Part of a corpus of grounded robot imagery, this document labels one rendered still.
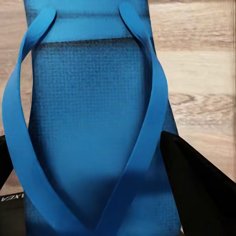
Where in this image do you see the sandal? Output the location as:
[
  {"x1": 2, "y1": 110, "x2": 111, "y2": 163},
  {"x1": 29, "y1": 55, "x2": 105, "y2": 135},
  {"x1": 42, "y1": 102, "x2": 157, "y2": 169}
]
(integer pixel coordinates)
[{"x1": 2, "y1": 0, "x2": 182, "y2": 236}]

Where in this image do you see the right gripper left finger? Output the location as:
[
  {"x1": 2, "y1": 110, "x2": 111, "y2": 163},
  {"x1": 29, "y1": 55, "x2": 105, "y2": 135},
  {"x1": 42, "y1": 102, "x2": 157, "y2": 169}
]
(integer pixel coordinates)
[{"x1": 0, "y1": 135, "x2": 14, "y2": 190}]

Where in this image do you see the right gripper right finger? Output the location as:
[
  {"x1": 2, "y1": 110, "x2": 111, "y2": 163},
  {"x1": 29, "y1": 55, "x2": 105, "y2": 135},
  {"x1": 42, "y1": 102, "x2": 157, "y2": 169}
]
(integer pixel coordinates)
[{"x1": 160, "y1": 131, "x2": 236, "y2": 236}]

